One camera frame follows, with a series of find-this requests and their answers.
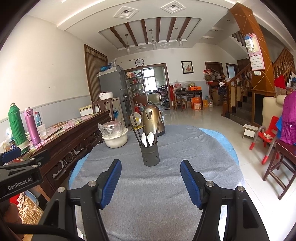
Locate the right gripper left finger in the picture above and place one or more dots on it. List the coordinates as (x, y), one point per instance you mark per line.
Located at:
(59, 217)

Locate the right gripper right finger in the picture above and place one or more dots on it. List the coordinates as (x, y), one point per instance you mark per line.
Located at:
(242, 221)

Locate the dark chopstick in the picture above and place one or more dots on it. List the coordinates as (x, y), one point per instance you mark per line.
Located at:
(137, 134)
(134, 127)
(159, 126)
(138, 128)

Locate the dark wooden sideboard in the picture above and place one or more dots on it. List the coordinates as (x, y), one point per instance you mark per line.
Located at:
(77, 138)

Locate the green thermos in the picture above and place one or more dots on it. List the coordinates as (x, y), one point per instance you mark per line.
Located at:
(17, 128)

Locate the purple water bottle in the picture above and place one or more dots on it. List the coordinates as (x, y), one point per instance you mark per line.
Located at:
(31, 125)

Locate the red plastic stool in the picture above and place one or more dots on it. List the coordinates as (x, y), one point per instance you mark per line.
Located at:
(268, 136)

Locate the white plastic basin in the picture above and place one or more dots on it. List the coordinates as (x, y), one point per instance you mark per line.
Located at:
(116, 142)

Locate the grey table cloth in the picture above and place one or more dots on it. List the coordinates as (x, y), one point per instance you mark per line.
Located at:
(152, 203)

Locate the small white step stool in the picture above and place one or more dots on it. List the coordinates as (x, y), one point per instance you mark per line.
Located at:
(249, 131)

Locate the clear plastic bag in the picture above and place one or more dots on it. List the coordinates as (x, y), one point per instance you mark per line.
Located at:
(112, 129)

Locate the dark grey utensil holder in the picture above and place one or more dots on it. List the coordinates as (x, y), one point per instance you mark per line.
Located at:
(150, 155)

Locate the purple jacket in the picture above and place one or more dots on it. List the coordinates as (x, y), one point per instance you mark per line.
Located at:
(288, 127)

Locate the white spoon left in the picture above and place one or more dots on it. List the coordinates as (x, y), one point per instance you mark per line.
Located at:
(144, 139)

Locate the white spoon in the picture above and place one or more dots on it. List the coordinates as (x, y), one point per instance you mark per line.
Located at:
(150, 139)
(144, 139)

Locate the dark chopstick in holder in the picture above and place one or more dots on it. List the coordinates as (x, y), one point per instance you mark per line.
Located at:
(134, 127)

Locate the white spoon right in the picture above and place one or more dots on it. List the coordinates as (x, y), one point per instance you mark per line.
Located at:
(150, 139)

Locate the cream chair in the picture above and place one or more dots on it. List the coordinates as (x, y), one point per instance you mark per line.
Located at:
(272, 106)

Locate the bronze electric kettle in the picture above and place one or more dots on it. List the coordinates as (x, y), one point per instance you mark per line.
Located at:
(150, 118)

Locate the wooden stair railing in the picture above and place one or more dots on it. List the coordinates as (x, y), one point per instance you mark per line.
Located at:
(237, 88)

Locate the grey refrigerator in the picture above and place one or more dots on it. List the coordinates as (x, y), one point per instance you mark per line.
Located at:
(113, 80)

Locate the wall calendar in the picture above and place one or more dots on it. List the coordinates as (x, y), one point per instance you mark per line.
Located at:
(254, 52)

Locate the round wall clock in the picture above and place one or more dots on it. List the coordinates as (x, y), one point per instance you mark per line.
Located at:
(139, 62)

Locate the framed wall picture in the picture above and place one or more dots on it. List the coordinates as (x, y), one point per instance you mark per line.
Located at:
(187, 67)

